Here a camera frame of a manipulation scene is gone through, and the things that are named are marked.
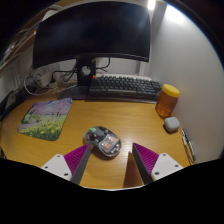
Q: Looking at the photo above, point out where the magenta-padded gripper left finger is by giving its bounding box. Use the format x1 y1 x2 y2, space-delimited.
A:
40 143 93 186

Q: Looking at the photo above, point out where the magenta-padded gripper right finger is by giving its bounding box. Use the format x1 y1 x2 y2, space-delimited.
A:
132 142 185 185

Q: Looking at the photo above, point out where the flower meadow print mouse pad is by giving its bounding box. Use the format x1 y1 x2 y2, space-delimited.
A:
17 97 73 142

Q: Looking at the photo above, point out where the black and silver pen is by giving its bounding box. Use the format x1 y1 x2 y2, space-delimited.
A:
181 128 197 165

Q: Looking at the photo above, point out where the white earbuds case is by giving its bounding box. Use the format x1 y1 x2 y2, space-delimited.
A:
163 116 181 133

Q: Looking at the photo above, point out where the orange jar with yellow lid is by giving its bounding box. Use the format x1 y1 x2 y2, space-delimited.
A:
154 83 181 118

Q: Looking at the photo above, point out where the black desk stand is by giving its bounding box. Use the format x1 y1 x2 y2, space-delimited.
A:
0 85 28 122

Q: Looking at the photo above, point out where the white power strip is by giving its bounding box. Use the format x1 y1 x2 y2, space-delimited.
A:
43 78 62 90

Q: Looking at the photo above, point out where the silver box computer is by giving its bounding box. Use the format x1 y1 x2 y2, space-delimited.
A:
2 89 18 110

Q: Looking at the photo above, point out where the dark grey mechanical keyboard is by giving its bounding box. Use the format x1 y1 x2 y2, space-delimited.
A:
87 75 163 103

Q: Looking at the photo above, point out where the black curved monitor with stand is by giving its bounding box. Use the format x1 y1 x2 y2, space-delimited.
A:
32 1 152 101

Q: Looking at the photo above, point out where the white light bar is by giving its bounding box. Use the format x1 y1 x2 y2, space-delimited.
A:
146 0 157 11

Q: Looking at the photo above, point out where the white cable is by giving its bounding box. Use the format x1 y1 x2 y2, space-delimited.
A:
23 71 64 98

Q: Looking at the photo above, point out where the black cable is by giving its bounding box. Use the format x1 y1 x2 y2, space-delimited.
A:
53 59 111 83

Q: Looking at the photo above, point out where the wooden wall shelf with items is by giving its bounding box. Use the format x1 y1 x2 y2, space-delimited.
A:
0 28 38 68

